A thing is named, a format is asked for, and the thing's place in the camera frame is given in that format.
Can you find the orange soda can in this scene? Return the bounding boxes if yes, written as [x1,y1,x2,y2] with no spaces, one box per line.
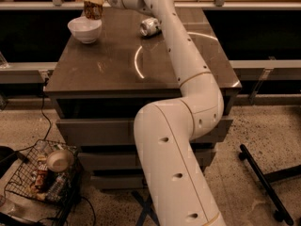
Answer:
[84,1,103,20]

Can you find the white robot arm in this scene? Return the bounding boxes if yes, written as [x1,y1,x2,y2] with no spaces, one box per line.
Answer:
[85,0,226,226]

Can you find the white bowl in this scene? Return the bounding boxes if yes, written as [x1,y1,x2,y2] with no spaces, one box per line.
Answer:
[68,16,102,43]

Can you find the silver can lying down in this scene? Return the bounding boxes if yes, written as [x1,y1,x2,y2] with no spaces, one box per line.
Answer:
[140,17,161,37]

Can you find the beige bowl in basket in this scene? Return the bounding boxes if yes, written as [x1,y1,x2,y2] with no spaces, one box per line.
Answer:
[46,150,74,172]

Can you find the grey drawer cabinet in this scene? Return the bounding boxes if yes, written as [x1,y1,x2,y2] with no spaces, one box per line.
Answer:
[44,7,243,191]

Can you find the top grey drawer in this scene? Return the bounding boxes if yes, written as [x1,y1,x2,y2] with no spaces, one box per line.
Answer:
[56,116,233,146]

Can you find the middle grey drawer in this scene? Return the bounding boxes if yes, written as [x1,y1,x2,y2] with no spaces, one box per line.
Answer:
[78,149,216,171]

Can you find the black chair base leg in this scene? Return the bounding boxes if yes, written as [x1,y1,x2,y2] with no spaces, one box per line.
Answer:
[238,144,301,226]

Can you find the black power cable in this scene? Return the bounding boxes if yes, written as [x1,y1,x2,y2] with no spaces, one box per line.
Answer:
[40,91,53,141]

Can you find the black wire basket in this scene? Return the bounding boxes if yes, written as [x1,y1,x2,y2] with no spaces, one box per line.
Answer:
[4,140,81,226]

